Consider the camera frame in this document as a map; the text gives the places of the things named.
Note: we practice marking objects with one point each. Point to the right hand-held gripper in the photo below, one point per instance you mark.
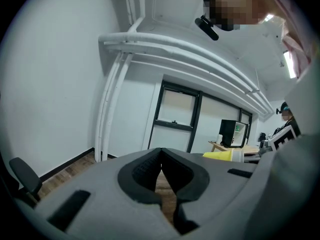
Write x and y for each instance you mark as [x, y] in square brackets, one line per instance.
[282, 140]

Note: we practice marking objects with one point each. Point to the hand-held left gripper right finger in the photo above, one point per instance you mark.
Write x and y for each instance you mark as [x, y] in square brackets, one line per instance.
[220, 184]

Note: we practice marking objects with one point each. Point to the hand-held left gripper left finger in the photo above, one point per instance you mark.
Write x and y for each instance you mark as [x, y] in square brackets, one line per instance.
[100, 189]

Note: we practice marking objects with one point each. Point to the yellow paper cup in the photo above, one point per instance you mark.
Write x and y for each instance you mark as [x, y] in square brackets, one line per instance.
[220, 155]

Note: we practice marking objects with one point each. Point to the light wooden table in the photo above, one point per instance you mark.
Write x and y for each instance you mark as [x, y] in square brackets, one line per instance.
[250, 149]

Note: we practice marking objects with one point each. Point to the white tumbler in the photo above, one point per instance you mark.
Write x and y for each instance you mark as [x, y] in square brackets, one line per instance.
[219, 139]

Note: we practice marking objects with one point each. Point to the black mini fridge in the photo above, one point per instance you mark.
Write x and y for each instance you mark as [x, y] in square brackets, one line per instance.
[226, 132]

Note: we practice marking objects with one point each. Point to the black mesh office chair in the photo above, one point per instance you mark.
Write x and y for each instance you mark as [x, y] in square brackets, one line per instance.
[25, 174]

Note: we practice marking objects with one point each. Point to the rectangular ceiling light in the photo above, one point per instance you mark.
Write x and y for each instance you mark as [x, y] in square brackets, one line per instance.
[290, 64]
[269, 17]

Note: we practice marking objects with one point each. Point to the white vertical pipes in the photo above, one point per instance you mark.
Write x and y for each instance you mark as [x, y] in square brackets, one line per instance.
[107, 104]

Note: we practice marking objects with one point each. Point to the black framed window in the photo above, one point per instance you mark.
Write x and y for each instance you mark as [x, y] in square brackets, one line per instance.
[177, 106]

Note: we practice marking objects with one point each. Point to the person's pink shirt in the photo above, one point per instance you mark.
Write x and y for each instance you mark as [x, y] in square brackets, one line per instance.
[292, 39]

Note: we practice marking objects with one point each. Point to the person's head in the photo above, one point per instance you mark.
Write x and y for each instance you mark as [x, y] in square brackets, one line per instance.
[240, 4]

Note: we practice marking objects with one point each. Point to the white insulated ceiling pipes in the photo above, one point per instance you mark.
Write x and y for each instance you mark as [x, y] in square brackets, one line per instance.
[175, 44]

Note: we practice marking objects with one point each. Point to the black head-mounted camera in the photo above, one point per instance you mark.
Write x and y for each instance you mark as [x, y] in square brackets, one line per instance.
[207, 29]

